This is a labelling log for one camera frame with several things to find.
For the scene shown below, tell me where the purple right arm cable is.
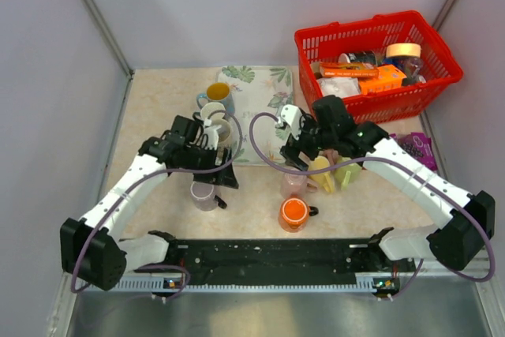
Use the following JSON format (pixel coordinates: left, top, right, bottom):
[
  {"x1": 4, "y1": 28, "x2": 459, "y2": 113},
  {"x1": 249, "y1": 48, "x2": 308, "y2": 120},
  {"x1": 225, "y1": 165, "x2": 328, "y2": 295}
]
[{"x1": 248, "y1": 111, "x2": 496, "y2": 301}]

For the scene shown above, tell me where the aluminium rail frame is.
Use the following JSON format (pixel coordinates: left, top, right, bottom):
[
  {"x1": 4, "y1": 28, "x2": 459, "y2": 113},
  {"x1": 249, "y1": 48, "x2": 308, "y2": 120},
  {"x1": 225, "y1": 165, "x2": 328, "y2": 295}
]
[{"x1": 50, "y1": 239, "x2": 504, "y2": 336}]

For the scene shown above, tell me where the orange rectangular box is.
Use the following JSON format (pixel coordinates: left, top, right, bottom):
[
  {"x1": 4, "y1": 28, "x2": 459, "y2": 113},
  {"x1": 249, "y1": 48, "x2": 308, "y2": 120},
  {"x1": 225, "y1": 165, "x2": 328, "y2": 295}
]
[{"x1": 320, "y1": 62, "x2": 380, "y2": 78}]

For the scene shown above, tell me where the pale pink faceted mug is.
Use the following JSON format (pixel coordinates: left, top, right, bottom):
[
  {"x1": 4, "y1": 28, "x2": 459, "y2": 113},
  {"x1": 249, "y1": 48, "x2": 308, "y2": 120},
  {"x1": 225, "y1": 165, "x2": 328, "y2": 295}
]
[{"x1": 280, "y1": 174, "x2": 319, "y2": 199}]

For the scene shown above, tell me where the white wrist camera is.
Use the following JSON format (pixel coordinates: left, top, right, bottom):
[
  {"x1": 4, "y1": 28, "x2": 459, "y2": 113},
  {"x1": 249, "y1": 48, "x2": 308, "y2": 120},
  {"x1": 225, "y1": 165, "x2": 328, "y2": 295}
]
[
  {"x1": 275, "y1": 104, "x2": 303, "y2": 140},
  {"x1": 202, "y1": 119, "x2": 221, "y2": 150}
]

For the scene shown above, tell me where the yellow mug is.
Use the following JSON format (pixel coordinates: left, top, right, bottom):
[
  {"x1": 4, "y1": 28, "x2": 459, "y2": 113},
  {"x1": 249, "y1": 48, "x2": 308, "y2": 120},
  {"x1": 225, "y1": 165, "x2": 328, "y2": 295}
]
[{"x1": 309, "y1": 155, "x2": 335, "y2": 193}]

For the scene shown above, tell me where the pink ghost pattern mug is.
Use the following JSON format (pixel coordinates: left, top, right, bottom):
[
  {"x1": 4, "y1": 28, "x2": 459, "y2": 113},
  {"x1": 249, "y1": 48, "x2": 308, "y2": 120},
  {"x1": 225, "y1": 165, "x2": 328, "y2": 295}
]
[{"x1": 321, "y1": 149, "x2": 339, "y2": 160}]

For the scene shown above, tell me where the orange mug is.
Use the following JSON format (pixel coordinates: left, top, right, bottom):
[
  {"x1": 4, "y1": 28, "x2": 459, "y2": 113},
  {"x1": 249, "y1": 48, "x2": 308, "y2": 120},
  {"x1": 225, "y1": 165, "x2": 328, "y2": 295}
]
[{"x1": 278, "y1": 197, "x2": 319, "y2": 233}]

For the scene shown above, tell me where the masking tape roll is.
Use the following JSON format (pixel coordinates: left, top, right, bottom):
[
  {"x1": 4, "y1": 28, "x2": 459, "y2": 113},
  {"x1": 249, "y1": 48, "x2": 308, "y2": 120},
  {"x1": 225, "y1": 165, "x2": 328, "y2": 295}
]
[{"x1": 385, "y1": 43, "x2": 421, "y2": 58}]

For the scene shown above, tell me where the floral white serving tray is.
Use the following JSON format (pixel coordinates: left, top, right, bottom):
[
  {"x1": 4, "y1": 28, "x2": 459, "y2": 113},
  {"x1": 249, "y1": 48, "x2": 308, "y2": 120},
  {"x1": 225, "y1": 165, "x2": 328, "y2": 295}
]
[{"x1": 213, "y1": 66, "x2": 294, "y2": 166}]

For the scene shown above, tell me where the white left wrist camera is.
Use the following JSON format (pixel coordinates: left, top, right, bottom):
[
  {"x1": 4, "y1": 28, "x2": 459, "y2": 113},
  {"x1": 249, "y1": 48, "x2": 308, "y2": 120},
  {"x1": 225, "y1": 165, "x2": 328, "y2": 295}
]
[{"x1": 202, "y1": 119, "x2": 221, "y2": 150}]

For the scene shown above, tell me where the dark green mug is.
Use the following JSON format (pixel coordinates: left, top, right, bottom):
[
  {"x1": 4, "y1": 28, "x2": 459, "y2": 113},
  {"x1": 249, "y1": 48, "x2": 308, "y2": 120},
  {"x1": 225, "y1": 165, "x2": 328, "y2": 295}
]
[{"x1": 193, "y1": 102, "x2": 226, "y2": 121}]

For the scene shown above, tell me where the light blue butterfly mug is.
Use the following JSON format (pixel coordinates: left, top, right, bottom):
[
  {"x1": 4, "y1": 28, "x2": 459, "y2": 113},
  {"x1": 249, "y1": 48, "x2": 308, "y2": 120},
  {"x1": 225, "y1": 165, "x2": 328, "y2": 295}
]
[{"x1": 196, "y1": 82, "x2": 235, "y2": 114}]

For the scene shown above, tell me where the lilac purple mug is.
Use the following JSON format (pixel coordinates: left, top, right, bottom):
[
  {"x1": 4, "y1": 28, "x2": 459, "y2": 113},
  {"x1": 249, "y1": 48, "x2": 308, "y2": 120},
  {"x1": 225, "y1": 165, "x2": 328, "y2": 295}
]
[{"x1": 189, "y1": 182, "x2": 228, "y2": 212}]

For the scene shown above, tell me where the purple snack packet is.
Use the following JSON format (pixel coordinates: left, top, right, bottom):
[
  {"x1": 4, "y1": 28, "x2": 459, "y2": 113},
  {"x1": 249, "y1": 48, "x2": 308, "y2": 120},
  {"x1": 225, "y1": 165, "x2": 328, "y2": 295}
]
[{"x1": 397, "y1": 133, "x2": 437, "y2": 171}]

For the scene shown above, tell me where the white plastic bag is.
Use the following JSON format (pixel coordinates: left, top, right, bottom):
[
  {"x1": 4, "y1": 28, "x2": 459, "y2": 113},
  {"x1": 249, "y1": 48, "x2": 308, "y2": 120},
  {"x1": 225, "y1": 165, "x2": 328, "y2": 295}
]
[{"x1": 317, "y1": 77, "x2": 361, "y2": 99}]

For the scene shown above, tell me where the cream floral mug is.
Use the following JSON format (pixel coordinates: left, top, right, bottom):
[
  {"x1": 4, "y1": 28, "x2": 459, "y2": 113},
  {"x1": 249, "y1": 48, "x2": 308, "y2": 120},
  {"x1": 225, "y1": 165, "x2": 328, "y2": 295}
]
[{"x1": 215, "y1": 118, "x2": 234, "y2": 148}]

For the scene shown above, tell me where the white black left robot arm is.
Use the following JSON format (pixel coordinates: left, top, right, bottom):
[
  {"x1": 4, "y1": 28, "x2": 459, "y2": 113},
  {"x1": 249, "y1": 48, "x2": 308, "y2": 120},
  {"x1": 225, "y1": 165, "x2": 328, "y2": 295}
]
[{"x1": 60, "y1": 115, "x2": 238, "y2": 290}]

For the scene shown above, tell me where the lime green faceted mug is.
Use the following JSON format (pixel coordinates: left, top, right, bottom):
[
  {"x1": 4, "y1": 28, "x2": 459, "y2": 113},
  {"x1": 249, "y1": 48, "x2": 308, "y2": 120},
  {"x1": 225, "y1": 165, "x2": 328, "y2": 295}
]
[{"x1": 334, "y1": 163, "x2": 362, "y2": 190}]

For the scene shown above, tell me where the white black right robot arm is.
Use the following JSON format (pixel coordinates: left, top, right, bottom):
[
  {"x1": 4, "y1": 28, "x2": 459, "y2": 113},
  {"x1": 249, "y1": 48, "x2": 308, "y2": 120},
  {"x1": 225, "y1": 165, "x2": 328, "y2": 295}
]
[{"x1": 276, "y1": 95, "x2": 496, "y2": 271}]

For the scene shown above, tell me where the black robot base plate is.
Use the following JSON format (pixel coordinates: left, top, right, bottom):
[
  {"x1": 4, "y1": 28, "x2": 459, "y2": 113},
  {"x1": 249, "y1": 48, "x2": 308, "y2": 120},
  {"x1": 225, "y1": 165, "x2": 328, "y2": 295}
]
[{"x1": 133, "y1": 238, "x2": 417, "y2": 286}]

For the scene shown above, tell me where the clear plastic bottle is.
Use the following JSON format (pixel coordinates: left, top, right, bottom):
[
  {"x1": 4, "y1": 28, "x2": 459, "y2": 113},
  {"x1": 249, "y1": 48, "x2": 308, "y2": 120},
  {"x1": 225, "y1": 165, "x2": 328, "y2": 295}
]
[{"x1": 396, "y1": 56, "x2": 426, "y2": 87}]

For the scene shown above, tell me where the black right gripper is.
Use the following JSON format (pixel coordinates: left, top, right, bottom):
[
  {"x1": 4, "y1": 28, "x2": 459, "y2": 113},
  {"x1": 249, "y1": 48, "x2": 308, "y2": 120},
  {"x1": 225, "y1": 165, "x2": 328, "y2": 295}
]
[{"x1": 281, "y1": 113, "x2": 337, "y2": 172}]

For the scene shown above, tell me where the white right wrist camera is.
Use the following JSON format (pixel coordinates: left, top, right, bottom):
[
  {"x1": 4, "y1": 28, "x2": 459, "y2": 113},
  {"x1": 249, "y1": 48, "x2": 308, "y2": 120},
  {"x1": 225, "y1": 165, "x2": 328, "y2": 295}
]
[{"x1": 275, "y1": 104, "x2": 303, "y2": 140}]

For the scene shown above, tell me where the black printed can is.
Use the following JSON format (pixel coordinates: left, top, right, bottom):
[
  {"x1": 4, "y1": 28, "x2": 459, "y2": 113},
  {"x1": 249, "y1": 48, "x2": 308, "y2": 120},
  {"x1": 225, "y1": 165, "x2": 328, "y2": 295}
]
[{"x1": 338, "y1": 51, "x2": 377, "y2": 66}]

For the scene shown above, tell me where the orange snack box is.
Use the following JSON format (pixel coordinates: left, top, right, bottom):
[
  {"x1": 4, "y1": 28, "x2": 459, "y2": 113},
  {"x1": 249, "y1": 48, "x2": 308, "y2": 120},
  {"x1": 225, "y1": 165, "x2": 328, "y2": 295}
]
[{"x1": 359, "y1": 65, "x2": 406, "y2": 95}]

